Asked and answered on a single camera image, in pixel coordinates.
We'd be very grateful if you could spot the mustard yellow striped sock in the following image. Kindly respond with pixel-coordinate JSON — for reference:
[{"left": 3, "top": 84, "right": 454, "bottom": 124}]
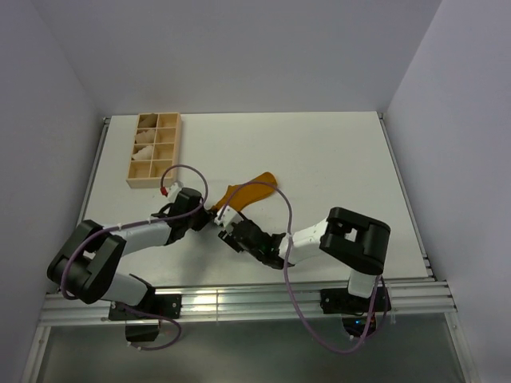
[{"left": 210, "top": 172, "right": 278, "bottom": 212}]

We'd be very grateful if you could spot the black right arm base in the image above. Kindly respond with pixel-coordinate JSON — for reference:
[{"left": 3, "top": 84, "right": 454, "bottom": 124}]
[{"left": 320, "top": 286, "right": 392, "bottom": 338}]

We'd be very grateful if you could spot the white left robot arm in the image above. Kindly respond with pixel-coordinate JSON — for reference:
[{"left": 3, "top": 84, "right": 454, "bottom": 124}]
[{"left": 46, "top": 188, "right": 206, "bottom": 318}]

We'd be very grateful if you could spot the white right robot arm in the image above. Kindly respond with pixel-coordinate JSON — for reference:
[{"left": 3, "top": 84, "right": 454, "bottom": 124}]
[{"left": 214, "top": 207, "right": 390, "bottom": 311}]

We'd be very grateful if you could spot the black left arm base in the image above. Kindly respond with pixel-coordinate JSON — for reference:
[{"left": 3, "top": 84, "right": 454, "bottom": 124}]
[{"left": 108, "top": 294, "right": 182, "bottom": 351}]

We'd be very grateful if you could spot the cream rolled sock lower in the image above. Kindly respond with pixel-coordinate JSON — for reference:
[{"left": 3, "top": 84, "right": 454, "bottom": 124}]
[{"left": 131, "top": 145, "right": 153, "bottom": 161}]

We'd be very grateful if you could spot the cream rolled sock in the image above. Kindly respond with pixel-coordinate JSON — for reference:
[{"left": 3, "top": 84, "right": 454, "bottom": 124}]
[
  {"left": 131, "top": 145, "right": 153, "bottom": 161},
  {"left": 135, "top": 128, "right": 156, "bottom": 144},
  {"left": 137, "top": 113, "right": 158, "bottom": 128}
]

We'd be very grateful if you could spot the wooden compartment organizer box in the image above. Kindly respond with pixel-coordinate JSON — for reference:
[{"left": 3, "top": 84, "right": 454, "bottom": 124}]
[{"left": 126, "top": 113, "right": 181, "bottom": 189}]

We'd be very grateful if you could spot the cream rolled sock middle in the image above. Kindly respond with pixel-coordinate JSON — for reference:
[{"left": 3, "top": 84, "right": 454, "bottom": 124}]
[{"left": 135, "top": 128, "right": 156, "bottom": 144}]

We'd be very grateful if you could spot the cream rolled sock top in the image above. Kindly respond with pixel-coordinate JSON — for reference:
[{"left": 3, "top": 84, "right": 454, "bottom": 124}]
[{"left": 137, "top": 113, "right": 158, "bottom": 128}]

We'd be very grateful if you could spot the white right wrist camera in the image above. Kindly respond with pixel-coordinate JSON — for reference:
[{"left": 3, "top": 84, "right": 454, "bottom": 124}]
[{"left": 214, "top": 205, "right": 243, "bottom": 229}]

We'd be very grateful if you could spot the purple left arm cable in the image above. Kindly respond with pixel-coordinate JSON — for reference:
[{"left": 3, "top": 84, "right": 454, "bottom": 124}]
[{"left": 61, "top": 164, "right": 211, "bottom": 352}]

